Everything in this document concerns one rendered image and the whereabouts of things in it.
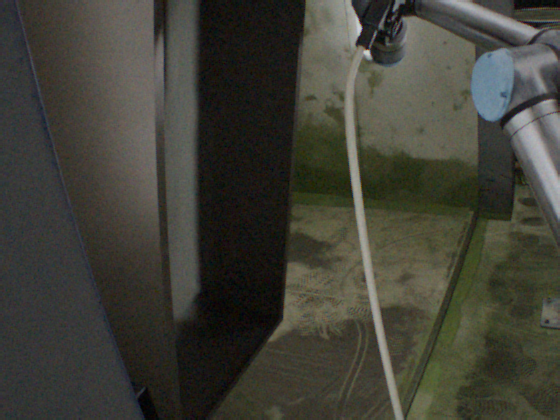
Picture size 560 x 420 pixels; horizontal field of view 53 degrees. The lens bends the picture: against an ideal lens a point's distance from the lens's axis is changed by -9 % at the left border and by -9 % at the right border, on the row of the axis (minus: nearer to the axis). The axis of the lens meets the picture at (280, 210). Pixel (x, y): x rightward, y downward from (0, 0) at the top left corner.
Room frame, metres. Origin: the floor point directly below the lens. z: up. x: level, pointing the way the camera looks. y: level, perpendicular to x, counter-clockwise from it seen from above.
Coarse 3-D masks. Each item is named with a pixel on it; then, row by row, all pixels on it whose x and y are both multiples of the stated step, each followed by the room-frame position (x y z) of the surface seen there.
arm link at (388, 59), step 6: (372, 48) 1.39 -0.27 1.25; (402, 48) 1.37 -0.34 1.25; (372, 54) 1.43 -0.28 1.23; (378, 54) 1.39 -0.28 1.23; (384, 54) 1.37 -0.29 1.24; (390, 54) 1.37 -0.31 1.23; (396, 54) 1.37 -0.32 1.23; (402, 54) 1.40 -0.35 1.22; (378, 60) 1.42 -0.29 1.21; (384, 60) 1.40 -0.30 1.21; (390, 60) 1.40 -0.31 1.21; (396, 60) 1.41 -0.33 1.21; (384, 66) 1.44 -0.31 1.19; (390, 66) 1.43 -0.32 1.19
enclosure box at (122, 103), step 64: (64, 0) 0.96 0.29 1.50; (128, 0) 0.90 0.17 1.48; (192, 0) 1.56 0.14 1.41; (256, 0) 1.47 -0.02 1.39; (64, 64) 0.97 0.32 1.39; (128, 64) 0.91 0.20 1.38; (192, 64) 1.57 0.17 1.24; (256, 64) 1.48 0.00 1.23; (64, 128) 0.99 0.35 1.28; (128, 128) 0.92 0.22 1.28; (192, 128) 1.59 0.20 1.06; (256, 128) 1.49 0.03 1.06; (128, 192) 0.93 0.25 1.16; (192, 192) 1.61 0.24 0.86; (256, 192) 1.51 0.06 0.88; (128, 256) 0.95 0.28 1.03; (192, 256) 1.63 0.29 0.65; (256, 256) 1.52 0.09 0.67; (128, 320) 0.98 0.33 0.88; (192, 320) 1.49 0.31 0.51; (256, 320) 1.49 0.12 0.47; (192, 384) 1.22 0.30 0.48
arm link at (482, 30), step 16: (416, 0) 1.45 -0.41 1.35; (432, 0) 1.40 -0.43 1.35; (448, 0) 1.35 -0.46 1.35; (464, 0) 1.33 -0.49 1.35; (416, 16) 1.48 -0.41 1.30; (432, 16) 1.38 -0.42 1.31; (448, 16) 1.32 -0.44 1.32; (464, 16) 1.26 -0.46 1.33; (480, 16) 1.22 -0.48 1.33; (496, 16) 1.19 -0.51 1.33; (464, 32) 1.26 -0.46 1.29; (480, 32) 1.20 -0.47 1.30; (496, 32) 1.15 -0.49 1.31; (512, 32) 1.11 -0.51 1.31; (528, 32) 1.08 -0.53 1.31; (544, 32) 1.03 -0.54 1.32; (496, 48) 1.14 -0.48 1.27
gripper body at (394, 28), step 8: (368, 8) 1.24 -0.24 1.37; (392, 8) 1.23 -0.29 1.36; (400, 8) 1.24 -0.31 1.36; (392, 16) 1.22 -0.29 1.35; (400, 16) 1.26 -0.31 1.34; (384, 24) 1.23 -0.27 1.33; (392, 24) 1.25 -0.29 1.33; (400, 24) 1.32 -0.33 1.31; (384, 32) 1.26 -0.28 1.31; (392, 32) 1.22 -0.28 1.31; (400, 32) 1.31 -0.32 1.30; (376, 40) 1.31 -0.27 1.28; (384, 40) 1.28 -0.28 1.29
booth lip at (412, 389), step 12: (468, 240) 2.46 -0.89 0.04; (456, 264) 2.27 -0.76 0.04; (456, 276) 2.18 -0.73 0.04; (444, 300) 2.01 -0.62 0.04; (444, 312) 1.94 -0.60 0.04; (432, 336) 1.79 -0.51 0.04; (432, 348) 1.74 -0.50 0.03; (420, 360) 1.67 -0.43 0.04; (420, 372) 1.60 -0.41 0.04; (408, 396) 1.49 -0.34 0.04; (408, 408) 1.44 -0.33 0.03
